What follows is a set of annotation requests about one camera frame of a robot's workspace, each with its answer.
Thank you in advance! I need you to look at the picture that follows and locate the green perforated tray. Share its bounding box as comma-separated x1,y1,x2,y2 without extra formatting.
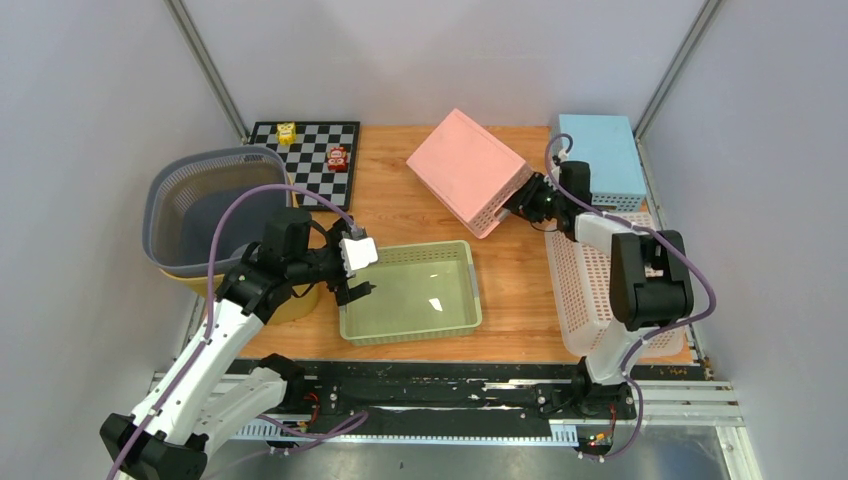
339,240,483,346

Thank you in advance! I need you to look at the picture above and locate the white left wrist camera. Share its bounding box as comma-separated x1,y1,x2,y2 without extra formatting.
339,237,379,277

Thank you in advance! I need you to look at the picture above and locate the black white checkerboard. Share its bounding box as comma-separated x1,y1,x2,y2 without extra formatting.
249,120,361,211

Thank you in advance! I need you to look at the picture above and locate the blue perforated tray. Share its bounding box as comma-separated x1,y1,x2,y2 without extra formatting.
551,114,647,212

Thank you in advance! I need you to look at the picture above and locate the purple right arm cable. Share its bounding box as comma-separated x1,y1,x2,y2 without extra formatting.
544,133,718,462

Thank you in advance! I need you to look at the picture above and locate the grey mesh basket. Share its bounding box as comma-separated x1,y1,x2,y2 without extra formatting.
142,145,292,278

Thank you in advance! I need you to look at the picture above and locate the yellow owl toy block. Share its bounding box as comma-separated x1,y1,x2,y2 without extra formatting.
276,122,297,145

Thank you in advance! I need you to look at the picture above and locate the red owl toy block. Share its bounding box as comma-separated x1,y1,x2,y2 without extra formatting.
326,146,349,173

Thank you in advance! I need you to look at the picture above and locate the yellow ribbed bin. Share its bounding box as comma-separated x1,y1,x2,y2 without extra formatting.
162,211,323,327

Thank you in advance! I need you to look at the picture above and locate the pink perforated tray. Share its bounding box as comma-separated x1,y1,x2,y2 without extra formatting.
406,109,533,239

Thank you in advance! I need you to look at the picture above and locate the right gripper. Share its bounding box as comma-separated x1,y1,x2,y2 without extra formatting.
500,173,567,224

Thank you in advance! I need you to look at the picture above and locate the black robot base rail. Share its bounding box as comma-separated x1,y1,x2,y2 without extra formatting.
152,358,743,458

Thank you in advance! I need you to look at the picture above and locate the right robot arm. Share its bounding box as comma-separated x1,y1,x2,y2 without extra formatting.
505,161,694,418

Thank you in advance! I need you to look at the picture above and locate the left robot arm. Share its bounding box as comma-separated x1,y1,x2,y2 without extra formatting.
100,207,378,479

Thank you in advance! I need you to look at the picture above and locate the large white perforated basket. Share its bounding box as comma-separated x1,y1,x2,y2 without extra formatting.
545,211,688,360

